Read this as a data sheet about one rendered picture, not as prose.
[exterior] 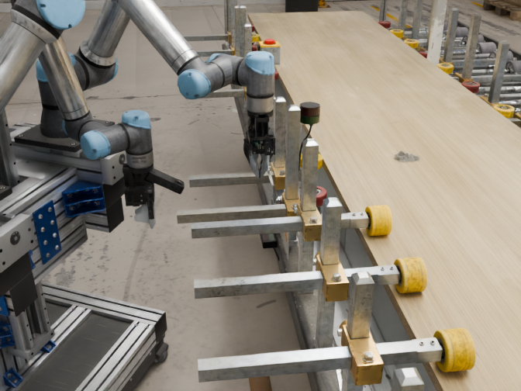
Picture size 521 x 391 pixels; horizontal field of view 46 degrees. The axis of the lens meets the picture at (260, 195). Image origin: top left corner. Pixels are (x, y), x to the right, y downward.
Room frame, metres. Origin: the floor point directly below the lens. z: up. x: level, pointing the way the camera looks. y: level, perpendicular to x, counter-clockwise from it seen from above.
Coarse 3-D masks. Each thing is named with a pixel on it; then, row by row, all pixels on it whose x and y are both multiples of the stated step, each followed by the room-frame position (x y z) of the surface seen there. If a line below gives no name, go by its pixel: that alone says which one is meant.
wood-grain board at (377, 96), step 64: (320, 64) 3.01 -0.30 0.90; (384, 64) 3.01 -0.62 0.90; (320, 128) 2.15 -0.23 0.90; (384, 128) 2.15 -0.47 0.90; (448, 128) 2.15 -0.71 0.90; (512, 128) 2.15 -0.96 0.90; (384, 192) 1.63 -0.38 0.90; (448, 192) 1.63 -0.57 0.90; (512, 192) 1.63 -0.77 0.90; (384, 256) 1.28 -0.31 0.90; (448, 256) 1.28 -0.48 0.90; (512, 256) 1.28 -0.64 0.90; (448, 320) 1.04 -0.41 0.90; (512, 320) 1.04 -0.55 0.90; (448, 384) 0.85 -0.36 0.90; (512, 384) 0.85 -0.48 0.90
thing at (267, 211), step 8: (216, 208) 1.61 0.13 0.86; (224, 208) 1.61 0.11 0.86; (232, 208) 1.61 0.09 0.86; (240, 208) 1.61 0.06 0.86; (248, 208) 1.61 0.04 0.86; (256, 208) 1.61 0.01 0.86; (264, 208) 1.61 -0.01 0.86; (272, 208) 1.61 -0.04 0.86; (280, 208) 1.61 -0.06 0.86; (184, 216) 1.57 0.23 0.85; (192, 216) 1.57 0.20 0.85; (200, 216) 1.57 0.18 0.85; (208, 216) 1.57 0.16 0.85; (216, 216) 1.58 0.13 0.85; (224, 216) 1.58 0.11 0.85; (232, 216) 1.58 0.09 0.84; (240, 216) 1.59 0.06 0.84; (248, 216) 1.59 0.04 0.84; (256, 216) 1.59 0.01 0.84; (264, 216) 1.60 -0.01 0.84; (272, 216) 1.60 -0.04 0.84; (280, 216) 1.60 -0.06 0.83
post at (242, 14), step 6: (240, 6) 3.14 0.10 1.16; (240, 12) 3.13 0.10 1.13; (246, 12) 3.14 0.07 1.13; (240, 18) 3.13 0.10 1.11; (246, 18) 3.13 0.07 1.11; (240, 24) 3.13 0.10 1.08; (240, 30) 3.13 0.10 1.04; (240, 36) 3.13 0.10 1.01; (240, 42) 3.13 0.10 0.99; (240, 48) 3.13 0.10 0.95; (240, 54) 3.13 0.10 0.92
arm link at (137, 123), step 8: (128, 112) 1.57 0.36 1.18; (136, 112) 1.57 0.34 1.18; (144, 112) 1.57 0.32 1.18; (128, 120) 1.53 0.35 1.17; (136, 120) 1.53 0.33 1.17; (144, 120) 1.54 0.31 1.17; (128, 128) 1.52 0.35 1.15; (136, 128) 1.53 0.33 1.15; (144, 128) 1.54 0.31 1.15; (136, 136) 1.52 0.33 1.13; (144, 136) 1.54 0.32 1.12; (136, 144) 1.53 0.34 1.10; (144, 144) 1.54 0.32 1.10; (128, 152) 1.54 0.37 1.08; (136, 152) 1.53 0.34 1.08; (144, 152) 1.53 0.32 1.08
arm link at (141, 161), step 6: (126, 156) 1.55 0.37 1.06; (132, 156) 1.53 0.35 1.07; (138, 156) 1.53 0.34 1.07; (144, 156) 1.53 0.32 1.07; (150, 156) 1.55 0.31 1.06; (132, 162) 1.53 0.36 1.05; (138, 162) 1.52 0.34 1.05; (144, 162) 1.53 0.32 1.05; (150, 162) 1.55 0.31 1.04; (138, 168) 1.54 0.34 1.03
